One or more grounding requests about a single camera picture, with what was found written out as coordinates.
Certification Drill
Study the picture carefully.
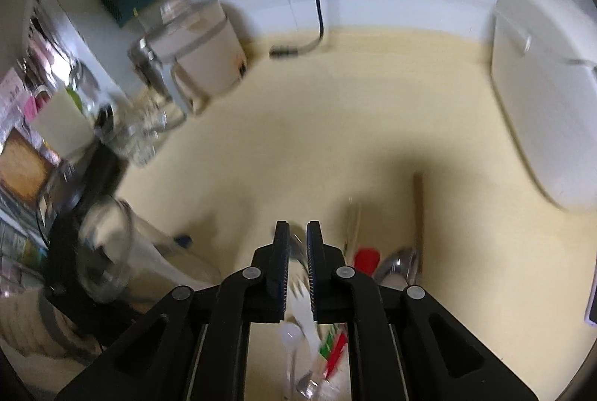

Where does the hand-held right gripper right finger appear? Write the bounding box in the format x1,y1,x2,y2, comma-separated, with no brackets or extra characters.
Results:
305,220,539,401

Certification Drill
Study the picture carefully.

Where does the steel container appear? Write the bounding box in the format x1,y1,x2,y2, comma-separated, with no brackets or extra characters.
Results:
127,38,165,90

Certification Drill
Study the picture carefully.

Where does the white electric pot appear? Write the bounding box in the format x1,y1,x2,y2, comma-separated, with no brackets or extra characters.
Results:
144,0,249,116

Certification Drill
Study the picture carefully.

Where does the dark flat device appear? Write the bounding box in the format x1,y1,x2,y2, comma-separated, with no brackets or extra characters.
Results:
584,260,597,328

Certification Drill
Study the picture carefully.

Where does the white carton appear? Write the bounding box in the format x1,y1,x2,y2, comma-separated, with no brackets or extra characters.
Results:
34,88,95,156

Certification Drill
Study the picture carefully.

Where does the large white spoon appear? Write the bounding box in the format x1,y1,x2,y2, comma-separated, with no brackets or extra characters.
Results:
285,235,322,348

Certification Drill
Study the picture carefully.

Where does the white countertop appliance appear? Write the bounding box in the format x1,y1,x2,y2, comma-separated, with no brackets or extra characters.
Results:
490,0,597,212

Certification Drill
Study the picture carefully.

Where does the wooden spoon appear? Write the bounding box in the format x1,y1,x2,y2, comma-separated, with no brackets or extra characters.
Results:
412,172,426,286

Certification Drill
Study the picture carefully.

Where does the clear glass cup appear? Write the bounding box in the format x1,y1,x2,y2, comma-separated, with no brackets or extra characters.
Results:
140,100,188,136
100,121,162,167

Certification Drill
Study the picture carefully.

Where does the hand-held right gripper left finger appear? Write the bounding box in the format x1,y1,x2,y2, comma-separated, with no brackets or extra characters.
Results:
55,220,292,401

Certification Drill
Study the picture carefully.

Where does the metal spoon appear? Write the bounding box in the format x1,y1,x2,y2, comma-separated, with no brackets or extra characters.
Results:
373,246,418,291

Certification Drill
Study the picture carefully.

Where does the person's left forearm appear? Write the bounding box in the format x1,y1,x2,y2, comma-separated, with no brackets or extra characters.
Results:
0,286,103,364

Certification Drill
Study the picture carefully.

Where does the clear glass jar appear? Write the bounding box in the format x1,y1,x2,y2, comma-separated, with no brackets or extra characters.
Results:
77,196,222,304

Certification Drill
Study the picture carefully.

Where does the brown board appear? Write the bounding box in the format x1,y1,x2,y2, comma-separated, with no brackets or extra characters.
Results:
0,129,53,207

